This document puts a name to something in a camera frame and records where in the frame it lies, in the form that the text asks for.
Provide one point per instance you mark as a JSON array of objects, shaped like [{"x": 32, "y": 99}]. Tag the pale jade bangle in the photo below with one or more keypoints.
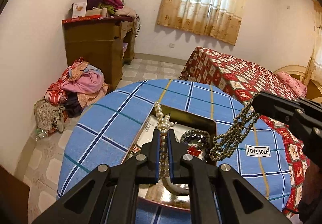
[{"x": 175, "y": 189}]

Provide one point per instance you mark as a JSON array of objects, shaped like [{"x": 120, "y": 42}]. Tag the red patterned bed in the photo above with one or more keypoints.
[{"x": 241, "y": 80}]

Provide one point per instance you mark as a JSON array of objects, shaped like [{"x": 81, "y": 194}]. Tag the white product box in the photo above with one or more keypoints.
[{"x": 79, "y": 8}]

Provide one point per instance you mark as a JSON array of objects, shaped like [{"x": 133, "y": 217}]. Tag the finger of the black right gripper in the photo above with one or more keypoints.
[
  {"x": 269, "y": 100},
  {"x": 274, "y": 109}
]

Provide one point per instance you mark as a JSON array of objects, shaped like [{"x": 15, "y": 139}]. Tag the blue plaid tablecloth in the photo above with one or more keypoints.
[{"x": 107, "y": 128}]

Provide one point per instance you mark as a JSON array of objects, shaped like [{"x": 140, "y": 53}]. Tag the pile of clothes on floor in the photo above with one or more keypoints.
[{"x": 79, "y": 86}]

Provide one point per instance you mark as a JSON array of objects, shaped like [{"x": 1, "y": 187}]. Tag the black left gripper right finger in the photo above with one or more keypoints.
[{"x": 219, "y": 194}]

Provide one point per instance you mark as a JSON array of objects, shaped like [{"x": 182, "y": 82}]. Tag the clutter on desk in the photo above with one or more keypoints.
[{"x": 114, "y": 7}]

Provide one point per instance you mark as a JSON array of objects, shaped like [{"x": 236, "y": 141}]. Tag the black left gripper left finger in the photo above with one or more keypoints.
[{"x": 108, "y": 194}]

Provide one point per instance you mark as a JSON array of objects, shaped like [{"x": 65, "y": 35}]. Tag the brown wooden desk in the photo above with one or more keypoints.
[{"x": 106, "y": 43}]

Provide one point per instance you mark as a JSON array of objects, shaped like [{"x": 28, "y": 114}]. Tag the pink pillow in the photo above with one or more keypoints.
[{"x": 297, "y": 86}]

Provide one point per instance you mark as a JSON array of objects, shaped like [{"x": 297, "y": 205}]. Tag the brown wooden door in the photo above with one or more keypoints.
[{"x": 14, "y": 199}]

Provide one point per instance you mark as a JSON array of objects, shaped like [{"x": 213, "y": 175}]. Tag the cream wooden headboard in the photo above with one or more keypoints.
[{"x": 298, "y": 72}]

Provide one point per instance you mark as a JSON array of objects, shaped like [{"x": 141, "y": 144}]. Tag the pink metal tin box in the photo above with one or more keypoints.
[{"x": 170, "y": 162}]

